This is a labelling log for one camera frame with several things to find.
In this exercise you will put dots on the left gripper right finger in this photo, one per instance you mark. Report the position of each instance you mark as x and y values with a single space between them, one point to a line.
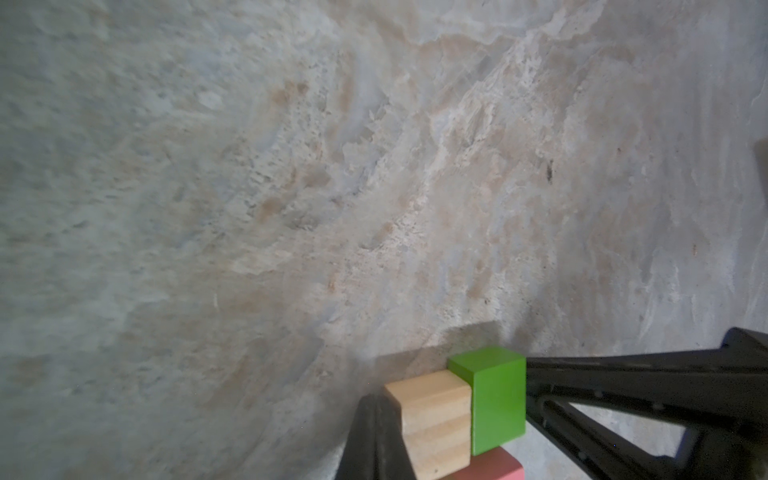
719 396

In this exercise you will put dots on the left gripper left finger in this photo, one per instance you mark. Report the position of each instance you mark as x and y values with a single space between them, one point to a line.
375 448

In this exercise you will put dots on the pink wood block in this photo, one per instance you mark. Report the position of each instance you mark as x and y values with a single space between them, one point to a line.
496 464

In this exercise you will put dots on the green wood cube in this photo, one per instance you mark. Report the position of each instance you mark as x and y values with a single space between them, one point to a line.
497 377

